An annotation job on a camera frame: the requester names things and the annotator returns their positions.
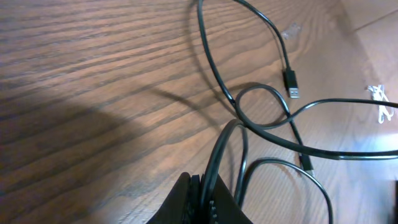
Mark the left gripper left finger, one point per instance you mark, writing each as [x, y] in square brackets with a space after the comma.
[181, 204]

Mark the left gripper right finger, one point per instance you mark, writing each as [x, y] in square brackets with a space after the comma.
[222, 207]

